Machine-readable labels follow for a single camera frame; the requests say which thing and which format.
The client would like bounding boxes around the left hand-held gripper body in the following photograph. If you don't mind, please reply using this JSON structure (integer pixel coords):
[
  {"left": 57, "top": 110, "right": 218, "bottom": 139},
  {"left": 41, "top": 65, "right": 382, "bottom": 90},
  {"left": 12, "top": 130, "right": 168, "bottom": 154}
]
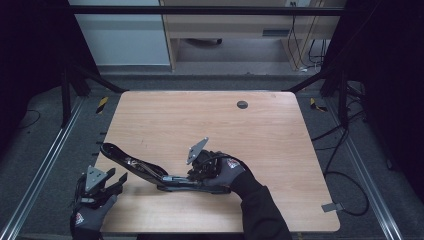
[{"left": 75, "top": 165, "right": 114, "bottom": 208}]

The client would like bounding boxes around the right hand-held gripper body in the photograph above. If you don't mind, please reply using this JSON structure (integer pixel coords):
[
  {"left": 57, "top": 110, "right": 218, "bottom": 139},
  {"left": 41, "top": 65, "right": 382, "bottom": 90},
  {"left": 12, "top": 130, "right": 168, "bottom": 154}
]
[{"left": 185, "top": 136, "right": 221, "bottom": 179}]

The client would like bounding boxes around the black stapler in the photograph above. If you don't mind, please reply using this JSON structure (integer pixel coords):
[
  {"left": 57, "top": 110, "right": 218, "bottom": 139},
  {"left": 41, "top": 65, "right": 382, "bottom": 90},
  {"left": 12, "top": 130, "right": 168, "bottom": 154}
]
[{"left": 99, "top": 142, "right": 233, "bottom": 195}]

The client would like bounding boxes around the person's right hand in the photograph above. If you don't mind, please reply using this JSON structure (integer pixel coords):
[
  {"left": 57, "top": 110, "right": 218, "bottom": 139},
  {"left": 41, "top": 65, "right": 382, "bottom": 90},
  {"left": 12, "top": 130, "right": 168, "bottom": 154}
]
[{"left": 203, "top": 156, "right": 248, "bottom": 188}]

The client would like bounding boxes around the person's left hand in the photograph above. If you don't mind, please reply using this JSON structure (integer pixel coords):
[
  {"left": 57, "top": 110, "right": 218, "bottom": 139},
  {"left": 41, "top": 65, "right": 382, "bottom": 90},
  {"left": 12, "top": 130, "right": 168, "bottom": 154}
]
[{"left": 69, "top": 195, "right": 118, "bottom": 232}]

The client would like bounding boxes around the yellow black tape strip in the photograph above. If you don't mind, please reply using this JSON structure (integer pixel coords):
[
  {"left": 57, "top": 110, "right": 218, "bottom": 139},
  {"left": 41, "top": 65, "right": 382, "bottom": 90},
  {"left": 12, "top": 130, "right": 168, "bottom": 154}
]
[
  {"left": 309, "top": 97, "right": 329, "bottom": 113},
  {"left": 95, "top": 96, "right": 110, "bottom": 115}
]

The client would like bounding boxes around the white cabinet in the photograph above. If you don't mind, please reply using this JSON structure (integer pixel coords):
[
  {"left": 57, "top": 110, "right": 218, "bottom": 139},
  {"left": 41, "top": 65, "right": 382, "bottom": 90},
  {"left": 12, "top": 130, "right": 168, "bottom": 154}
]
[{"left": 68, "top": 0, "right": 171, "bottom": 67}]

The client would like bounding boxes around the grey tape tab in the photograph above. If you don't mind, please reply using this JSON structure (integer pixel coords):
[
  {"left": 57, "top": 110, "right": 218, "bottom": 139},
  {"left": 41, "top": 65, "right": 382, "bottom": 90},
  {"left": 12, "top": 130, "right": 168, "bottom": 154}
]
[{"left": 321, "top": 202, "right": 345, "bottom": 213}]

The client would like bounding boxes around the black curtain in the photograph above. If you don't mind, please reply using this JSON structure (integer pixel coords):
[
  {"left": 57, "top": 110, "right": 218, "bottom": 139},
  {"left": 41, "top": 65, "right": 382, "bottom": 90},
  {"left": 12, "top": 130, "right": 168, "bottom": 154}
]
[
  {"left": 0, "top": 0, "right": 71, "bottom": 161},
  {"left": 333, "top": 0, "right": 424, "bottom": 194}
]

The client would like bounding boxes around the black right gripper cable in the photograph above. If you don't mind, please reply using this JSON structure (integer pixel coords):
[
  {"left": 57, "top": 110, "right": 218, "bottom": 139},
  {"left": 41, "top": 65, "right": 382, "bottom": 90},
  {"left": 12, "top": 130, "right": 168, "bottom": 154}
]
[{"left": 199, "top": 152, "right": 249, "bottom": 169}]

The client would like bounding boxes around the aluminium rail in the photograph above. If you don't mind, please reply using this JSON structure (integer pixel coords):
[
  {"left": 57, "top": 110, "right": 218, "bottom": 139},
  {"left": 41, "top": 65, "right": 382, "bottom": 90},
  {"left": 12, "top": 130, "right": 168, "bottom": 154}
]
[
  {"left": 0, "top": 96, "right": 86, "bottom": 240},
  {"left": 324, "top": 98, "right": 405, "bottom": 240}
]

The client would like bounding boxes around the thin black floor cable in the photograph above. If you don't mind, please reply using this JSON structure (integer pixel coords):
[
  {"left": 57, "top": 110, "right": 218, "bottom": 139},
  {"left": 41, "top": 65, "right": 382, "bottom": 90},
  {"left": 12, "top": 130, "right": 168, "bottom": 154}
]
[{"left": 19, "top": 109, "right": 42, "bottom": 130}]

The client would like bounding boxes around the black metal frame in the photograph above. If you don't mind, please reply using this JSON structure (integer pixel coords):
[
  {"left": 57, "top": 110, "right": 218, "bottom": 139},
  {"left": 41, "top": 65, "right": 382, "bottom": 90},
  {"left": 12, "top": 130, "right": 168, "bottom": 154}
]
[
  {"left": 281, "top": 66, "right": 350, "bottom": 128},
  {"left": 59, "top": 63, "right": 130, "bottom": 128}
]

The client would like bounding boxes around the black looped cable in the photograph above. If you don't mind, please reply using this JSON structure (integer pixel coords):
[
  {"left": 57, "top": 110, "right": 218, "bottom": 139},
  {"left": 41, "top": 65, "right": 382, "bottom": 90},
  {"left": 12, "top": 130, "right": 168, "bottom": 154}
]
[{"left": 307, "top": 38, "right": 330, "bottom": 67}]

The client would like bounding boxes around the black hanging cable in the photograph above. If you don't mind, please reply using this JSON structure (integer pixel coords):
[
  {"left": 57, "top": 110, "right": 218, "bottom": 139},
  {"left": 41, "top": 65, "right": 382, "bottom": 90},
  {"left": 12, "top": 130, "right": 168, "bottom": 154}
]
[{"left": 287, "top": 1, "right": 303, "bottom": 70}]

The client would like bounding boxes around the black floor cable loop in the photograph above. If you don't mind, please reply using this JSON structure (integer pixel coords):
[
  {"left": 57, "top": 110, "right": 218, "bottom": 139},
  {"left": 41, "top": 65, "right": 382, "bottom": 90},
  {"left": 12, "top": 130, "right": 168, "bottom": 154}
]
[{"left": 324, "top": 170, "right": 370, "bottom": 217}]

